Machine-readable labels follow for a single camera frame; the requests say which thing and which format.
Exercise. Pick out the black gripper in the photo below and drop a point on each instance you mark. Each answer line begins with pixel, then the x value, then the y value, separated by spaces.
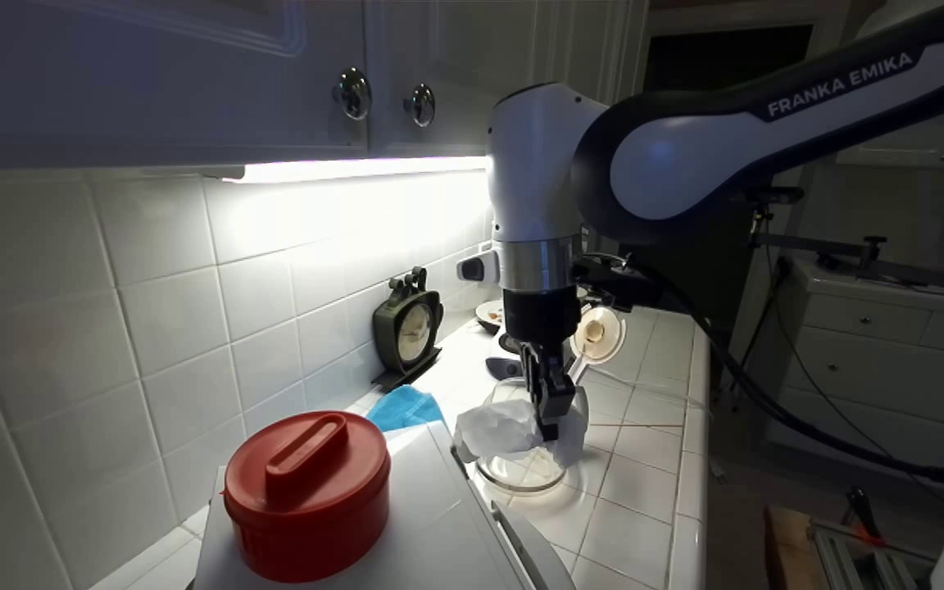
pixel 546 320

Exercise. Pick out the glass coffee pot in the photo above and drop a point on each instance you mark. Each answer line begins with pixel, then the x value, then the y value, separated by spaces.
pixel 521 455

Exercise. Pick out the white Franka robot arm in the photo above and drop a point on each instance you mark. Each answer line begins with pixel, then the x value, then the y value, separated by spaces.
pixel 646 169

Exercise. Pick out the white coffee maker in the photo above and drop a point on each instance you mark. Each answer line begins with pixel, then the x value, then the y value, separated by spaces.
pixel 509 362

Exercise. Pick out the white plate with food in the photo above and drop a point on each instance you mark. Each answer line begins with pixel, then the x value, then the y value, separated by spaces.
pixel 489 311

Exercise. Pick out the blue cloth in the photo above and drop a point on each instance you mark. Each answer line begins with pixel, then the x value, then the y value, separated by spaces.
pixel 404 407

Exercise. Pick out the black kitchen scale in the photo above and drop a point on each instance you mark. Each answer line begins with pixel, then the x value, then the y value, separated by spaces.
pixel 404 327

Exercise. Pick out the under-cabinet light strip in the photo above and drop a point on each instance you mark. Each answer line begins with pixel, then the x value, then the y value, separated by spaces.
pixel 358 169

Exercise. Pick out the red round lid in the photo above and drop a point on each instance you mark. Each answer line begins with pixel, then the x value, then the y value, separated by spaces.
pixel 310 497

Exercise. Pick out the right cabinet knob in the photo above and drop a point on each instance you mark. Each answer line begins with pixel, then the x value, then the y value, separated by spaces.
pixel 422 107

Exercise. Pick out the cabinet knob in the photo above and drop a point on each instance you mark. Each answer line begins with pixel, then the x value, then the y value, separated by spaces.
pixel 422 107
pixel 353 94

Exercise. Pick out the white drawer dresser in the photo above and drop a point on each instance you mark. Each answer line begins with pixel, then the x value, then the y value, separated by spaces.
pixel 855 359

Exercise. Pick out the left cabinet knob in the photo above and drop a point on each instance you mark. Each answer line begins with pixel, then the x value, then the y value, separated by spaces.
pixel 353 94

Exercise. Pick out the white upper cabinets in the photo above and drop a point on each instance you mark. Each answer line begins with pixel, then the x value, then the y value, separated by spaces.
pixel 121 83

